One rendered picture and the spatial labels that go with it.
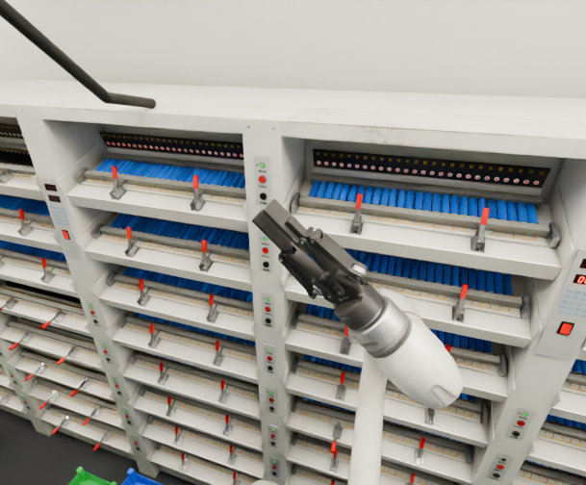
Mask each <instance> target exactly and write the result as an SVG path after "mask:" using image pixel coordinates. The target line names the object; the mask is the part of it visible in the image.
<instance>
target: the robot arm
mask: <svg viewBox="0 0 586 485"><path fill-rule="evenodd" d="M251 221H252V222H253V223H254V224H255V225H256V226H257V227H258V228H259V229H260V230H261V231H262V232H263V233H264V234H265V235H266V236H267V237H268V238H269V239H270V240H271V241H272V242H273V243H274V244H275V245H276V246H277V247H278V248H279V249H280V250H281V252H280V253H279V255H278V257H279V258H278V260H279V262H280V263H281V264H282V265H283V266H284V267H285V268H286V269H287V270H288V271H289V273H290V274H291V275H292V276H293V277H294V278H295V279H296V280H297V281H298V282H299V284H300V285H301V286H302V287H303V288H304V289H305V290H306V292H307V294H308V295H309V297H310V298H312V299H315V298H316V297H317V295H318V296H323V298H324V299H326V300H327V301H329V302H331V303H332V304H333V305H334V311H335V315H336V316H337V317H338V318H339V319H340V320H341V321H342V322H343V323H344V324H345V325H346V326H347V327H348V333H349V335H350V336H351V337H352V338H353V339H354V340H355V341H356V342H357V343H358V344H359V346H360V347H361V348H362V349H363V351H364V361H363V366H362V372H361V379H360V386H359V394H358V402H357V410H356V418H355V425H354V434H353V442H352V450H351V458H350V466H349V474H348V480H347V485H379V481H380V465H381V447H382V428H383V411H384V396H385V389H386V383H387V379H389V380H390V381H391V382H392V383H393V384H394V385H396V386H397V387H398V388H399V389H400V390H401V391H402V392H403V393H404V394H406V395H407V396H409V397H410V398H412V399H413V400H414V401H415V402H417V403H419V404H421V405H423V406H425V407H428V408H431V409H435V410H437V409H442V408H444V407H446V406H448V405H449V404H451V403H452V402H453V401H454V400H455V399H456V398H457V397H458V396H459V395H460V394H461V392H462V390H463V385H464V382H463V378H462V375H461V372H460V371H459V369H458V367H457V365H456V363H455V361H454V359H453V358H452V356H451V355H450V354H449V353H448V352H447V350H446V349H445V348H444V345H443V343H442V342H441V341H440V340H439V339H438V338H437V337H436V336H435V335H434V334H433V333H432V332H431V331H430V330H429V329H428V327H427V326H426V325H425V324H424V323H423V321H422V319H421V316H420V314H419V312H418V310H417V309H416V308H415V306H414V305H413V304H412V303H411V301H410V300H409V299H408V298H407V297H405V296H404V295H403V294H401V293H400V292H398V291H393V290H389V289H384V288H380V289H375V288H374V287H373V286H372V285H371V284H370V283H369V282H366V281H363V279H364V277H365V275H366V273H367V271H368V267H367V266H365V265H363V264H362V263H360V262H358V261H356V260H355V259H354V258H353V257H351V256H350V255H349V254H348V253H347V252H346V251H345V250H344V249H343V248H341V247H340V246H339V245H338V244H337V243H336V242H335V241H333V240H332V239H331V238H330V237H329V236H328V235H327V234H326V233H325V232H323V231H322V230H321V229H320V228H317V229H316V231H313V230H314V229H315V228H314V227H312V226H310V227H309V228H308V229H306V228H305V227H304V226H303V225H302V224H301V223H300V222H299V221H298V220H297V219H296V218H295V217H293V216H291V215H290V214H289V212H288V211H287V210H286V209H285V208H284V207H283V206H282V205H281V204H280V203H279V202H278V201H277V200H276V199H273V200H271V202H270V203H269V204H268V205H267V206H266V207H265V209H262V210H261V211H260V212H259V213H258V214H257V216H255V217H254V218H253V219H252V220H251ZM319 238H320V240H319ZM298 242H299V243H300V244H301V245H302V246H303V247H304V249H305V250H306V251H307V252H308V253H309V255H310V256H311V257H312V258H313V259H314V260H313V259H311V258H310V257H309V256H308V255H307V254H305V253H304V252H303V251H302V250H301V249H299V248H298V247H297V246H296V245H295V244H296V243H298ZM293 243H294V244H293Z"/></svg>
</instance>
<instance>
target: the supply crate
mask: <svg viewBox="0 0 586 485"><path fill-rule="evenodd" d="M127 474H128V476H127V478H126V479H125V480H124V482H123V483H122V484H121V485H163V484H161V483H158V482H156V481H154V480H151V479H149V478H147V477H144V476H142V475H139V474H137V473H135V470H134V469H132V468H130V469H129V470H128V472H127Z"/></svg>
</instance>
